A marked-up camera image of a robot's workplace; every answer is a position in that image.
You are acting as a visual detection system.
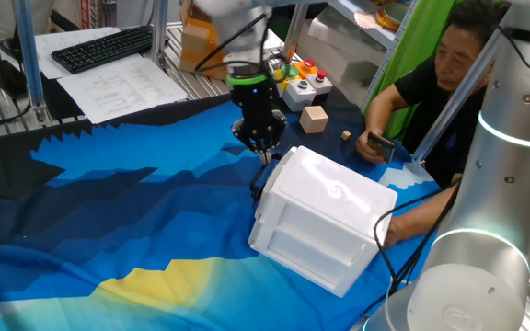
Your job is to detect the man's right hand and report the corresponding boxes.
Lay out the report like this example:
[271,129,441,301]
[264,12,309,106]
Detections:
[354,129,388,166]

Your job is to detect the printed paper sheet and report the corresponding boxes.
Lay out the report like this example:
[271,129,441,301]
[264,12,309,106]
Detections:
[56,53,189,125]

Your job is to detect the taped cardboard box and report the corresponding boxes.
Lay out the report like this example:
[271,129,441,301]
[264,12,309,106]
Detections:
[179,0,230,82]

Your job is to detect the black computer keyboard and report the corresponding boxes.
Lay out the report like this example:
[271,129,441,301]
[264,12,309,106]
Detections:
[51,24,155,75]

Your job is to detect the large wooden cube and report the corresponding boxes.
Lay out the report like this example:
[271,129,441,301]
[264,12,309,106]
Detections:
[298,105,330,135]

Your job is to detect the white plastic drawer cabinet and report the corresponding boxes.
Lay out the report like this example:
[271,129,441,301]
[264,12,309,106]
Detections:
[248,145,398,299]

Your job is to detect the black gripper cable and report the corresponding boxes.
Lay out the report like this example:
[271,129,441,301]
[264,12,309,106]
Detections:
[194,11,294,75]

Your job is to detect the black monitor cable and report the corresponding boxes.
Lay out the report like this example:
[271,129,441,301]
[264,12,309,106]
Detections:
[0,98,32,131]

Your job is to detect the white drawer with black handle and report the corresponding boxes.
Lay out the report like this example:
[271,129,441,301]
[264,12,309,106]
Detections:
[249,147,296,208]

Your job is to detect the orange box with red button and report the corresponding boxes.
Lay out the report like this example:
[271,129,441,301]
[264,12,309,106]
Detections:
[292,58,320,79]

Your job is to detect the man's right forearm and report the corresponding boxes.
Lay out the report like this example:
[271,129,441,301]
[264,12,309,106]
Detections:
[363,82,407,135]

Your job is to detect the blue patterned tablecloth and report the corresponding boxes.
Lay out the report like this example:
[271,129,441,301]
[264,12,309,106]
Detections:
[0,86,445,331]

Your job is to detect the man's left hand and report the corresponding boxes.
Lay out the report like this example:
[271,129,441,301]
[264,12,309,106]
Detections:
[382,214,408,249]

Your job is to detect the bluish aluminium frame post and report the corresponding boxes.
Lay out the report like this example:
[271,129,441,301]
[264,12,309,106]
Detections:
[11,0,50,123]

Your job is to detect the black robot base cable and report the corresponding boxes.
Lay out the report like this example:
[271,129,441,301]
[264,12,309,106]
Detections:
[361,181,463,318]

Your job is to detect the dark smartphone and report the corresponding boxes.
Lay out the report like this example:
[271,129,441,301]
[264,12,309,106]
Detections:
[366,131,397,164]

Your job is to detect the grey box small red button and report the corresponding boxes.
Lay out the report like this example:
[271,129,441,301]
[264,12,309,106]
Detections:
[305,68,334,97]

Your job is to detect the grey metal shelf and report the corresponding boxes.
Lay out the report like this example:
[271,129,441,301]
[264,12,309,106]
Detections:
[324,0,421,112]

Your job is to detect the man in black shirt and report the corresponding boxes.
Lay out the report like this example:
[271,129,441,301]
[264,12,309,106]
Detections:
[393,0,513,188]
[365,0,462,139]

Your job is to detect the stacked ceramic bowls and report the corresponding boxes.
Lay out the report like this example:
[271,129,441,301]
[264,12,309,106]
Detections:
[374,1,412,32]

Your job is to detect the man's left forearm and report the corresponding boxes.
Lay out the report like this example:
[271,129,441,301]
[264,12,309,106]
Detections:
[397,183,460,236]

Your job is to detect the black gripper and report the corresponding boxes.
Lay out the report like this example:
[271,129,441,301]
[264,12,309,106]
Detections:
[229,80,290,166]

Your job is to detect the yellow box with green button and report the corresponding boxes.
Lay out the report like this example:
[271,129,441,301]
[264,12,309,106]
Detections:
[273,63,301,99]

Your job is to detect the grey box small green button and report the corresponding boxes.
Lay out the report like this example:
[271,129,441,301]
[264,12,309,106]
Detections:
[282,78,317,113]

